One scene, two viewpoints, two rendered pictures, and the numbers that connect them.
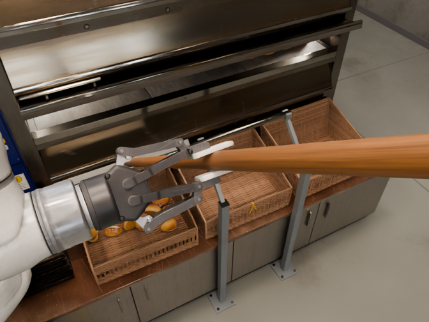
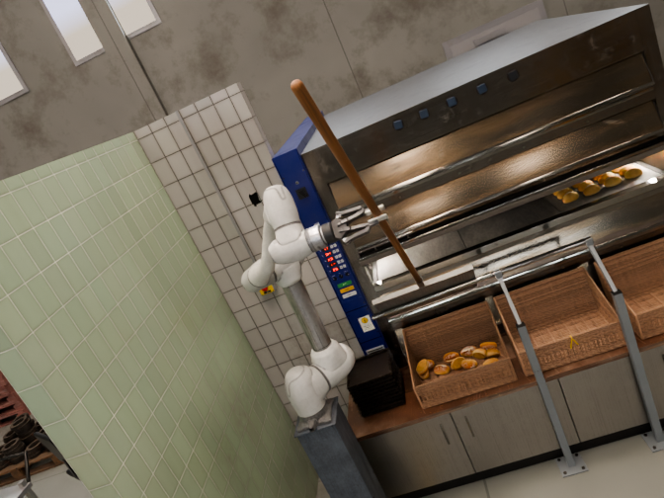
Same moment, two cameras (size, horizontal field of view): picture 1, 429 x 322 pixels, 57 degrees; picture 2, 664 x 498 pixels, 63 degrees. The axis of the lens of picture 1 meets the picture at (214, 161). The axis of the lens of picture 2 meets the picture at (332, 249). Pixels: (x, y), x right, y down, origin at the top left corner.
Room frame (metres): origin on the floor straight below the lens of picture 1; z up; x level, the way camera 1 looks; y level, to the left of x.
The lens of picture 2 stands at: (-1.12, -1.02, 2.49)
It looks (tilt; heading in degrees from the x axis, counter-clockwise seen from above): 17 degrees down; 39
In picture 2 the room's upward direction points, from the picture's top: 25 degrees counter-clockwise
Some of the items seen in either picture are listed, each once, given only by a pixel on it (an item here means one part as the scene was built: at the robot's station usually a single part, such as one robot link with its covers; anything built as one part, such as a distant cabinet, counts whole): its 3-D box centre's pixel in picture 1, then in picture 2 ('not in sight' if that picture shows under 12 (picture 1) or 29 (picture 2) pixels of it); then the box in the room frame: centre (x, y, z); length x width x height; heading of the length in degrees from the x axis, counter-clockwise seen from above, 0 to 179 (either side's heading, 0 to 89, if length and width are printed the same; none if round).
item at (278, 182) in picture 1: (230, 177); (555, 318); (1.58, -0.09, 0.72); 0.56 x 0.49 x 0.28; 117
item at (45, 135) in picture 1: (203, 89); (515, 235); (1.83, 0.06, 1.16); 1.80 x 0.06 x 0.04; 117
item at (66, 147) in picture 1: (205, 112); (524, 257); (1.81, 0.05, 1.02); 1.79 x 0.11 x 0.19; 117
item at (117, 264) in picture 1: (133, 215); (456, 353); (1.31, 0.43, 0.72); 0.56 x 0.49 x 0.28; 116
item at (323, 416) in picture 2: not in sight; (313, 413); (0.44, 0.79, 1.03); 0.22 x 0.18 x 0.06; 27
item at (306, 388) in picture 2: not in sight; (303, 387); (0.47, 0.80, 1.17); 0.18 x 0.16 x 0.22; 159
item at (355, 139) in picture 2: not in sight; (468, 102); (1.84, 0.06, 1.99); 1.80 x 0.08 x 0.21; 117
